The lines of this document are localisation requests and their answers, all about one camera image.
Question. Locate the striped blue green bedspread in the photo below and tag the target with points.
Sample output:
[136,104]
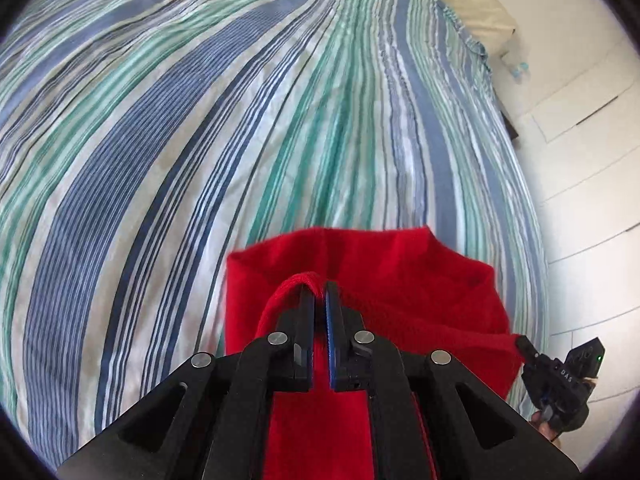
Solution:
[144,140]

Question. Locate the white wall socket plate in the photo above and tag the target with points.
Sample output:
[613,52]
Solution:
[515,65]

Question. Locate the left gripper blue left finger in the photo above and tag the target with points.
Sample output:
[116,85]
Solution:
[294,361]

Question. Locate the person's right hand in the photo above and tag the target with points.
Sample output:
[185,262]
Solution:
[543,427]

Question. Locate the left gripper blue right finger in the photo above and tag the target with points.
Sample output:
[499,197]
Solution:
[347,369]

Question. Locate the red sweater with white rabbit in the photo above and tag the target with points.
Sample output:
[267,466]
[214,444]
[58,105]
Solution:
[407,286]

